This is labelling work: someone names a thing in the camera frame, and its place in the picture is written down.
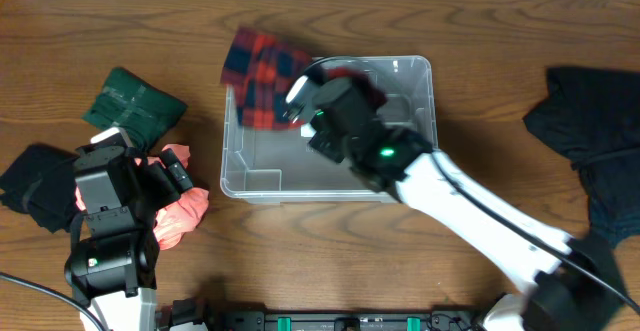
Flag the pink shirt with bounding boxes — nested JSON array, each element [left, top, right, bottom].
[[75, 144, 209, 251]]

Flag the red plaid flannel shirt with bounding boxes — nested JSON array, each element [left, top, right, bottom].
[[221, 27, 387, 130]]

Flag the black garment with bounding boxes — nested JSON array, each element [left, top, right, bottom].
[[523, 66, 639, 169]]

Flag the dark navy cloth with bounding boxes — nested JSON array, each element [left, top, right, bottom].
[[579, 161, 639, 248]]

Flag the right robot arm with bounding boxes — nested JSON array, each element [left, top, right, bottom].
[[286, 77, 639, 330]]

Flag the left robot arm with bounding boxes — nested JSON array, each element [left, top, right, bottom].
[[65, 145, 193, 330]]

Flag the dark green folded shirt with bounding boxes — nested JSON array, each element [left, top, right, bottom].
[[82, 67, 188, 152]]

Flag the black folded cloth left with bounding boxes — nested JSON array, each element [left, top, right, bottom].
[[1, 144, 79, 233]]

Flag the clear plastic storage bin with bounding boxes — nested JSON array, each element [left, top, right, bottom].
[[220, 55, 438, 204]]

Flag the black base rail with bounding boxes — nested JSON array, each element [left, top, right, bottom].
[[155, 298, 482, 331]]

